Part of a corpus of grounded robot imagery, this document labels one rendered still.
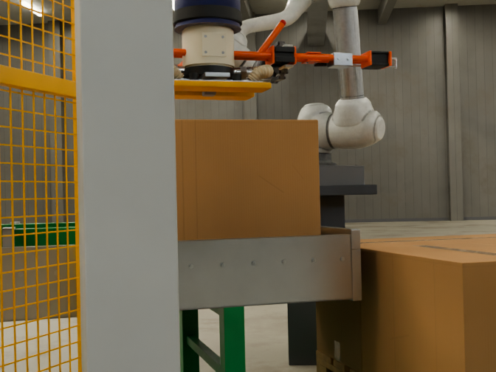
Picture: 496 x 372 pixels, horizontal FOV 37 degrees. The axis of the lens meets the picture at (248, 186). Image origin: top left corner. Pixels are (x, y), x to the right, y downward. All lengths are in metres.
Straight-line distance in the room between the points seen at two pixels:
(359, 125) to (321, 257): 1.03
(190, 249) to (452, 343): 0.73
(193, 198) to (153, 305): 0.96
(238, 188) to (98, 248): 1.03
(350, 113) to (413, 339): 1.26
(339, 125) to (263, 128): 0.88
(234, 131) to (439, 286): 0.77
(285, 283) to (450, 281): 0.49
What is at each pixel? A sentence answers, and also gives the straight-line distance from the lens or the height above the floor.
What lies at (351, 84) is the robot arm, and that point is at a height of 1.16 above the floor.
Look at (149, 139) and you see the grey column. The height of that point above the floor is 0.82.
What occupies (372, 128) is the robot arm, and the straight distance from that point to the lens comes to 3.09.
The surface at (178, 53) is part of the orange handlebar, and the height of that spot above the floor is 1.18.
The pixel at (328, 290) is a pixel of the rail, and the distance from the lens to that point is 2.20.
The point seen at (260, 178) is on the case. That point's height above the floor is 0.77.
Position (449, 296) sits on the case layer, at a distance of 1.92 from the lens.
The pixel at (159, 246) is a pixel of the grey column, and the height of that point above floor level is 0.63.
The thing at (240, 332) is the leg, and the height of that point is 0.33.
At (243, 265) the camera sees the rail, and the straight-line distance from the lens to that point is 2.11.
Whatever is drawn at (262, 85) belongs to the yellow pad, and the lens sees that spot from 2.36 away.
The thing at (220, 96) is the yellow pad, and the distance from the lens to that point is 2.52.
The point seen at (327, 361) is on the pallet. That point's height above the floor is 0.13.
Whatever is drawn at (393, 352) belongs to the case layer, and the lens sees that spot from 2.23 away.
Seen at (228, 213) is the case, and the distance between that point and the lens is 2.25.
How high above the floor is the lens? 0.71
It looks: 1 degrees up
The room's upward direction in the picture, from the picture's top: 1 degrees counter-clockwise
